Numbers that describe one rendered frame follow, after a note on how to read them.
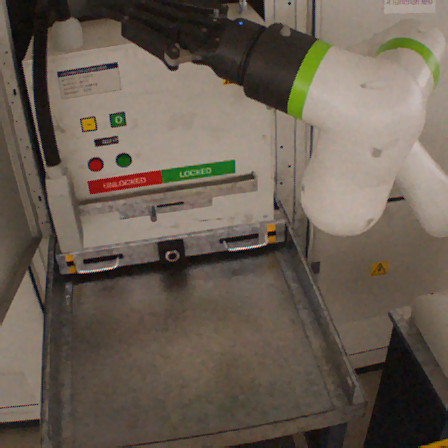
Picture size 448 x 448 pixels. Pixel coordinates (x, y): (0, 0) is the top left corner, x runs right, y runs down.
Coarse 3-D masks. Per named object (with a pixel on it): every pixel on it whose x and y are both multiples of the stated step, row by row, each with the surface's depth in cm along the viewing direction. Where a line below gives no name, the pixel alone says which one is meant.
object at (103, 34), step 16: (240, 16) 120; (256, 16) 119; (48, 32) 121; (96, 32) 117; (112, 32) 116; (32, 48) 113; (48, 48) 112; (80, 48) 110; (96, 48) 108; (112, 48) 108; (32, 112) 112; (272, 112) 123; (272, 128) 125; (272, 160) 130; (272, 176) 132; (272, 192) 135; (272, 208) 138
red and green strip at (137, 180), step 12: (180, 168) 127; (192, 168) 127; (204, 168) 128; (216, 168) 128; (228, 168) 129; (96, 180) 124; (108, 180) 125; (120, 180) 126; (132, 180) 126; (144, 180) 127; (156, 180) 127; (168, 180) 128; (180, 180) 128; (96, 192) 126
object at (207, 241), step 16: (256, 224) 138; (144, 240) 136; (160, 240) 136; (192, 240) 137; (208, 240) 138; (240, 240) 140; (256, 240) 141; (64, 256) 133; (96, 256) 135; (112, 256) 136; (128, 256) 137; (144, 256) 137; (64, 272) 136
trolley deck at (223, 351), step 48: (48, 288) 135; (96, 288) 135; (144, 288) 134; (192, 288) 134; (240, 288) 133; (288, 288) 132; (96, 336) 123; (144, 336) 123; (192, 336) 122; (240, 336) 121; (288, 336) 121; (336, 336) 120; (96, 384) 112; (144, 384) 112; (192, 384) 112; (240, 384) 111; (288, 384) 111; (96, 432) 103; (144, 432) 103; (192, 432) 103; (240, 432) 104; (288, 432) 107
